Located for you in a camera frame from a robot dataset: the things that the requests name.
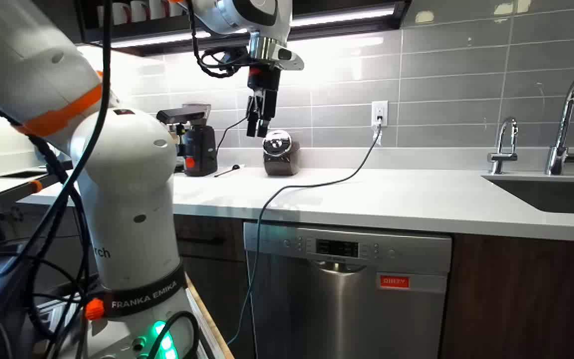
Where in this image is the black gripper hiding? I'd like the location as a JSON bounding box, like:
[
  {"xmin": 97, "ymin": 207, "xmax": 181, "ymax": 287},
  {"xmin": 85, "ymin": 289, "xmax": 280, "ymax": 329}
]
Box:
[{"xmin": 242, "ymin": 60, "xmax": 282, "ymax": 139}]

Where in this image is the stainless steel Bosch dishwasher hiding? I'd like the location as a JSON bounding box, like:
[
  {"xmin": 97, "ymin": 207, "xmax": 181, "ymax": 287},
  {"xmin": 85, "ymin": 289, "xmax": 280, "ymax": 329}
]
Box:
[{"xmin": 240, "ymin": 219, "xmax": 454, "ymax": 359}]

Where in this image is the small dark utensil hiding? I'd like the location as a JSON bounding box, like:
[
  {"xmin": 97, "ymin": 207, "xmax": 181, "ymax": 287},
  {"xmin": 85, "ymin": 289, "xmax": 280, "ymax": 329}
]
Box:
[{"xmin": 212, "ymin": 163, "xmax": 240, "ymax": 179}]

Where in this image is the white mug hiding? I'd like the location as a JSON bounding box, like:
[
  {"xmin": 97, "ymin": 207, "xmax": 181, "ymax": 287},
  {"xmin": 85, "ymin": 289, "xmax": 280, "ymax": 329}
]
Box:
[
  {"xmin": 111, "ymin": 0, "xmax": 131, "ymax": 28},
  {"xmin": 147, "ymin": 0, "xmax": 167, "ymax": 22},
  {"xmin": 129, "ymin": 0, "xmax": 149, "ymax": 24}
]

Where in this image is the red dirty magnet sign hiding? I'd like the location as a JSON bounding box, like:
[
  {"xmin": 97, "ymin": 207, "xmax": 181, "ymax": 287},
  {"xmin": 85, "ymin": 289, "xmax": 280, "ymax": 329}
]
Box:
[{"xmin": 374, "ymin": 273, "xmax": 412, "ymax": 291}]

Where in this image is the wooden robot mounting table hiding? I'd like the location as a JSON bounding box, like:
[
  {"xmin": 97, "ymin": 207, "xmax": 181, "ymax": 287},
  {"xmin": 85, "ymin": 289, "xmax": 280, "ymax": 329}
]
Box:
[{"xmin": 185, "ymin": 277, "xmax": 236, "ymax": 359}]

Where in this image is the small chrome tap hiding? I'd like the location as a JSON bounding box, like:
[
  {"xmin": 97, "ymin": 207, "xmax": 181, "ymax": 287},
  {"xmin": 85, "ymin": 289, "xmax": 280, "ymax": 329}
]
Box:
[{"xmin": 486, "ymin": 115, "xmax": 521, "ymax": 175}]

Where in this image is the undermount kitchen sink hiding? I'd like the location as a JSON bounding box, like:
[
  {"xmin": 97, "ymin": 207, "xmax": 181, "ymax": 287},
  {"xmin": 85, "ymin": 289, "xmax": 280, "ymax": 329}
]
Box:
[{"xmin": 482, "ymin": 171, "xmax": 574, "ymax": 215}]

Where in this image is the brown wood cabinet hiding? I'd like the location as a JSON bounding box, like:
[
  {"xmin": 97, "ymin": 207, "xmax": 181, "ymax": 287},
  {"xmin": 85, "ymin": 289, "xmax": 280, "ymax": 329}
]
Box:
[{"xmin": 440, "ymin": 233, "xmax": 574, "ymax": 359}]

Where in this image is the thin black appliance cord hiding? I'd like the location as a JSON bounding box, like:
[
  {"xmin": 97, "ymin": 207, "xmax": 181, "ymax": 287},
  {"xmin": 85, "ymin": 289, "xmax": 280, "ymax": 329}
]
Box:
[{"xmin": 212, "ymin": 113, "xmax": 250, "ymax": 153}]

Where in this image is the black wrist cable bundle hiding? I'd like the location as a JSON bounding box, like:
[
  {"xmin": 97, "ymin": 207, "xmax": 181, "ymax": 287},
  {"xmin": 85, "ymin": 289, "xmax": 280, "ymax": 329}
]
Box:
[{"xmin": 185, "ymin": 0, "xmax": 252, "ymax": 80}]

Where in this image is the long black power cable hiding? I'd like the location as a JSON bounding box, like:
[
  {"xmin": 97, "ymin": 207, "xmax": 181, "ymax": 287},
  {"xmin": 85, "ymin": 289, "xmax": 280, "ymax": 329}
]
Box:
[{"xmin": 248, "ymin": 117, "xmax": 386, "ymax": 359}]

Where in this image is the white wall outlet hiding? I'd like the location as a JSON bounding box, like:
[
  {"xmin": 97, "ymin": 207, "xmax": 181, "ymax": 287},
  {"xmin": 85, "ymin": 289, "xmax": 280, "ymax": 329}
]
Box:
[{"xmin": 370, "ymin": 98, "xmax": 390, "ymax": 129}]

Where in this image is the dark wall shelf with light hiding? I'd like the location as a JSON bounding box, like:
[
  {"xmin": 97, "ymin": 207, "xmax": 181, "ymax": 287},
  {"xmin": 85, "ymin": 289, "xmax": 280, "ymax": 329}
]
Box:
[{"xmin": 73, "ymin": 0, "xmax": 414, "ymax": 58}]

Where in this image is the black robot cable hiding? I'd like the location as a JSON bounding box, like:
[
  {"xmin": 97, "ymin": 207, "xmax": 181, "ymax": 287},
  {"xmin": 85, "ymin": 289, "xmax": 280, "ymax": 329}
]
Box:
[{"xmin": 0, "ymin": 0, "xmax": 117, "ymax": 359}]

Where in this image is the teal cable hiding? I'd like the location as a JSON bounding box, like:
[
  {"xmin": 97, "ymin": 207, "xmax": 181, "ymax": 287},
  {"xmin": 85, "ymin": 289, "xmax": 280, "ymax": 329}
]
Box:
[{"xmin": 224, "ymin": 227, "xmax": 256, "ymax": 347}]

